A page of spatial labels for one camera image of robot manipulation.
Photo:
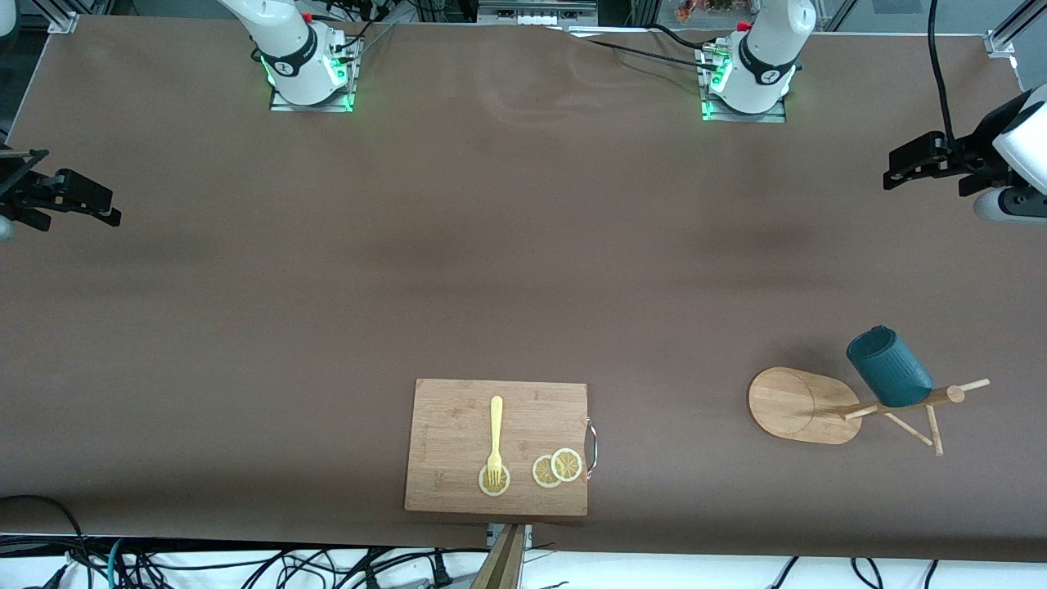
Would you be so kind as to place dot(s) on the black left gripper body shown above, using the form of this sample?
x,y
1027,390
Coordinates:
x,y
971,155

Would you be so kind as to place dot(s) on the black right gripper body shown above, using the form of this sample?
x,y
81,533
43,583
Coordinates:
x,y
18,186

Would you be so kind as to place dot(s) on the teal cup with yellow inside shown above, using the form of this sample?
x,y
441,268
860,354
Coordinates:
x,y
891,368

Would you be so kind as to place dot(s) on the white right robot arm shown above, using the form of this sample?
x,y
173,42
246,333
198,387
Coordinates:
x,y
286,49

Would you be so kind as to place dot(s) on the wooden mug rack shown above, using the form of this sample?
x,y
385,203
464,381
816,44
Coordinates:
x,y
789,405

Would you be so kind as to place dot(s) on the grey metal rack panel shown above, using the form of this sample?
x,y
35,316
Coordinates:
x,y
536,10

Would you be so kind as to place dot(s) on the bamboo cutting board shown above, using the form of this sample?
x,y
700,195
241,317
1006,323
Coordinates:
x,y
450,425

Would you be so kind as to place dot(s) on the yellow plastic fork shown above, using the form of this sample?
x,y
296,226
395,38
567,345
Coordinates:
x,y
496,425

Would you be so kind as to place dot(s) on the lemon slice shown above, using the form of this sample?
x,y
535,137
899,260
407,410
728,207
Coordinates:
x,y
484,488
541,473
567,465

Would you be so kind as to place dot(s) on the aluminium frame profile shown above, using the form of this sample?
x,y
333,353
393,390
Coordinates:
x,y
1010,33
64,16

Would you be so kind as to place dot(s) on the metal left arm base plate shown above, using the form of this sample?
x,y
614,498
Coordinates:
x,y
777,117

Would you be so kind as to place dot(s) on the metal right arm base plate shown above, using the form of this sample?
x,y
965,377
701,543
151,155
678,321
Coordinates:
x,y
350,82

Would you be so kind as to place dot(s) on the wooden post with metal bracket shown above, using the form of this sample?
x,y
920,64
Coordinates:
x,y
501,564

